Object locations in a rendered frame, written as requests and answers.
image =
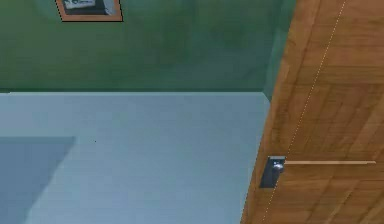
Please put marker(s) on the brown framed wall picture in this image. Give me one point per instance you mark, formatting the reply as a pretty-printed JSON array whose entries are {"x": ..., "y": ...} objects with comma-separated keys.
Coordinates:
[{"x": 90, "y": 10}]

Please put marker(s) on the brown wooden room door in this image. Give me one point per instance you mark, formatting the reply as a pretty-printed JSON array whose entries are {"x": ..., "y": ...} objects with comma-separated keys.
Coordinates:
[{"x": 333, "y": 100}]

